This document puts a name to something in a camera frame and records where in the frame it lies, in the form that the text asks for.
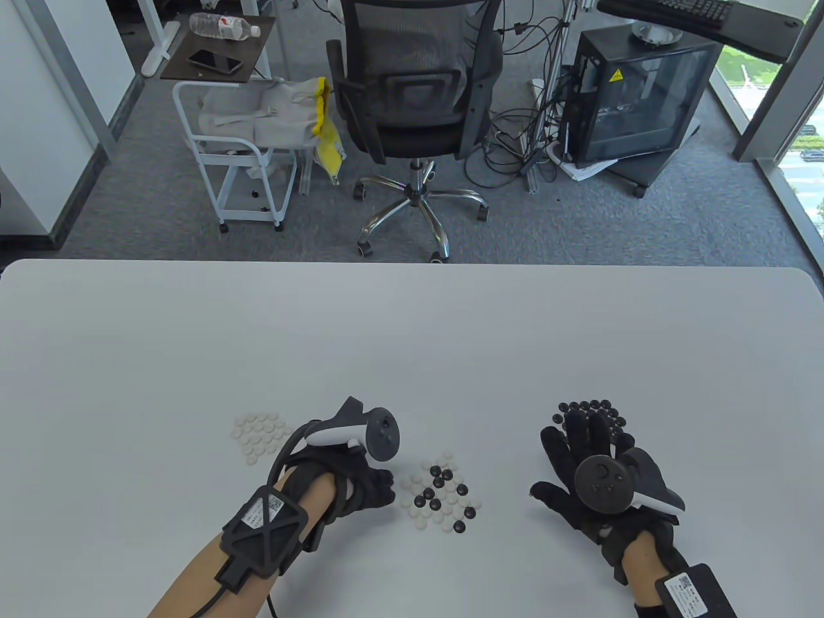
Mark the person's left hand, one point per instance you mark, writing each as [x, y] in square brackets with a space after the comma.
[370, 486]

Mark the person's right hand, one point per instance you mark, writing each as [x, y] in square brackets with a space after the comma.
[582, 444]

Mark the cluster of black go stones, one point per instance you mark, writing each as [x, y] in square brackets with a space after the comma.
[605, 412]

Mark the pile of mixed go stones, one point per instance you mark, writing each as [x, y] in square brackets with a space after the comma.
[459, 526]

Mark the cluster of white go stones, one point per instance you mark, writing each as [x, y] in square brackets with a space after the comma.
[257, 431]

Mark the person's right forearm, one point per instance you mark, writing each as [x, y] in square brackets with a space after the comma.
[642, 566]

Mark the black and white VR controller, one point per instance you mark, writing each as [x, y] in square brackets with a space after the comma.
[604, 484]
[383, 434]

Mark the black cross-braced wrist module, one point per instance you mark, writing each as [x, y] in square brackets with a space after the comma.
[261, 512]

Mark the black labelled wrist box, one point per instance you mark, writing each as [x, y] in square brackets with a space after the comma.
[698, 595]

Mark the white papers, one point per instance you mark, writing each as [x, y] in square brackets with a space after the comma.
[582, 172]

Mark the dark rolling computer stand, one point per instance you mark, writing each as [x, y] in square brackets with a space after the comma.
[644, 170]

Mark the yellow plastic bag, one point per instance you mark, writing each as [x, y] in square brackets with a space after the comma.
[328, 141]

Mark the black computer tower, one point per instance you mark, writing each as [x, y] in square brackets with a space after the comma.
[644, 96]

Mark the white power strip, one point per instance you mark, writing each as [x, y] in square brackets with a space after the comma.
[536, 84]

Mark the white metal cart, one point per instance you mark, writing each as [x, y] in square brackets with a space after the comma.
[219, 149]

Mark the grey fabric bag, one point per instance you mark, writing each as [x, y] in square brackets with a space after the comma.
[277, 116]

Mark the black mesh office chair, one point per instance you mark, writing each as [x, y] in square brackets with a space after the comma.
[412, 96]

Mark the silver bowl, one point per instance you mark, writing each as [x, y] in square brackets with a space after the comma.
[656, 33]

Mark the brown side table top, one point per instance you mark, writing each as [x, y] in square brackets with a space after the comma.
[257, 58]

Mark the black keyboard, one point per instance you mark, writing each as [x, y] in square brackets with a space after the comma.
[682, 9]

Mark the black smartphone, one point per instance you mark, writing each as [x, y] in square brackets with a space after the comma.
[215, 61]

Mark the white desk leg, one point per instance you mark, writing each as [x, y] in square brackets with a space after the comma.
[158, 55]

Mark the clear plastic water bottle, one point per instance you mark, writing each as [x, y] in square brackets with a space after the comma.
[219, 26]

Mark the aluminium frame post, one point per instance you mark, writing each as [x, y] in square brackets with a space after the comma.
[569, 8]

